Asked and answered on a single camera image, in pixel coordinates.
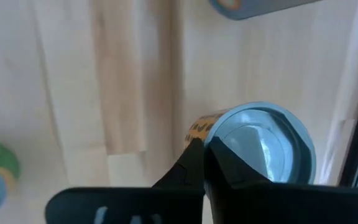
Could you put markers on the wooden shelf black metal frame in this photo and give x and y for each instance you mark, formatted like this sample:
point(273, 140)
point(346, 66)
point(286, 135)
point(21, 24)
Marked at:
point(73, 93)

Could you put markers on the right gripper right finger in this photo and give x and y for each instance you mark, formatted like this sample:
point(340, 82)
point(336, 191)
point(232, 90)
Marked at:
point(259, 205)

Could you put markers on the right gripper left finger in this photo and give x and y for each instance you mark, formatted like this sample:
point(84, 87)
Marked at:
point(172, 193)

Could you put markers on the orange patterned label can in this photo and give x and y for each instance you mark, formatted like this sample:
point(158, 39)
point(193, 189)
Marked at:
point(259, 140)

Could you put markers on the tall Peaches label can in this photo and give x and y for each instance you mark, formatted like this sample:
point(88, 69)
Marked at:
point(253, 7)

